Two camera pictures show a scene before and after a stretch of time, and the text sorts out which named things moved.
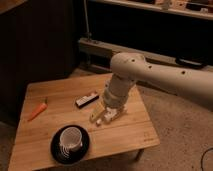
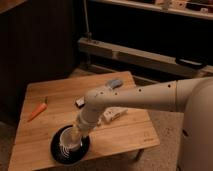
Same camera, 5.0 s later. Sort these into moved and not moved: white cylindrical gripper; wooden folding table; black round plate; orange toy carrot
Moved: white cylindrical gripper
Not moved: black round plate; wooden folding table; orange toy carrot
